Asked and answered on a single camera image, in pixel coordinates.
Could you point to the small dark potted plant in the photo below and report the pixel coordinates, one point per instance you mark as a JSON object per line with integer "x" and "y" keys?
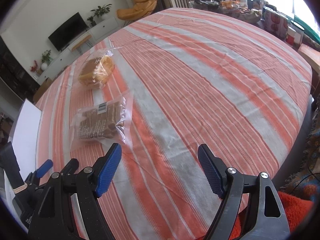
{"x": 91, "y": 21}

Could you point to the red flower vase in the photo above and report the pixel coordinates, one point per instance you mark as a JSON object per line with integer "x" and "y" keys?
{"x": 35, "y": 67}

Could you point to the red fuzzy cushion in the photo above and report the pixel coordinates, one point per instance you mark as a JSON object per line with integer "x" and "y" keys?
{"x": 295, "y": 208}

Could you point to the floral patterned cushion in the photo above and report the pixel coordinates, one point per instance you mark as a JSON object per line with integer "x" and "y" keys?
{"x": 305, "y": 183}

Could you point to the cluttered wooden side table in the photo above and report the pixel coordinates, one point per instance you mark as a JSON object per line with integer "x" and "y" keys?
{"x": 276, "y": 16}

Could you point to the large green potted plant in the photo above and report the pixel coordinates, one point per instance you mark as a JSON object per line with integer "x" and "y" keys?
{"x": 100, "y": 11}

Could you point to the orange lounge chair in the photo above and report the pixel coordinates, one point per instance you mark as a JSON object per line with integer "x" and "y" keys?
{"x": 140, "y": 9}

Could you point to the green plant white vase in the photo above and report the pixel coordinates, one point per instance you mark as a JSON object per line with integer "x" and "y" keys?
{"x": 46, "y": 59}

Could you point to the clear bag brown hawthorn slices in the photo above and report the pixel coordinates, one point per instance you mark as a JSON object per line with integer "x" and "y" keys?
{"x": 105, "y": 123}

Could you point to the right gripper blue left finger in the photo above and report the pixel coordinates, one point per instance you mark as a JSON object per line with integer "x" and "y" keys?
{"x": 53, "y": 217}

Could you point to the dark glass display cabinet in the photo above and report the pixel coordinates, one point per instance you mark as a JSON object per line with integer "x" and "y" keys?
{"x": 15, "y": 76}

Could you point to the white tv cabinet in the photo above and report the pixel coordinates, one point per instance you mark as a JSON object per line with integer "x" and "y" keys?
{"x": 99, "y": 32}

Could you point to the bagged bread loaf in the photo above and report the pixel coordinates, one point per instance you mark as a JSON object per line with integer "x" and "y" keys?
{"x": 97, "y": 69}

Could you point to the black flat television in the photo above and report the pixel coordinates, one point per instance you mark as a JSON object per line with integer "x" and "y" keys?
{"x": 68, "y": 31}

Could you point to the striped orange white tablecloth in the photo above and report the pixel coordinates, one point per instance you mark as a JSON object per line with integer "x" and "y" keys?
{"x": 196, "y": 77}

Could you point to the white cardboard box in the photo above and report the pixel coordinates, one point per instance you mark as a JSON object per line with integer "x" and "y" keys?
{"x": 23, "y": 136}

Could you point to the small wooden bench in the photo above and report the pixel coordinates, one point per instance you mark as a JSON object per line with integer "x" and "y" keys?
{"x": 83, "y": 41}

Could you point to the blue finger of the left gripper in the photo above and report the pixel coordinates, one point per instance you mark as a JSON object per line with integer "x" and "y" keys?
{"x": 44, "y": 168}
{"x": 70, "y": 168}

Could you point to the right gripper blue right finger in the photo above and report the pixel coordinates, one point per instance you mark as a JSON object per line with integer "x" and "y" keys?
{"x": 265, "y": 215}

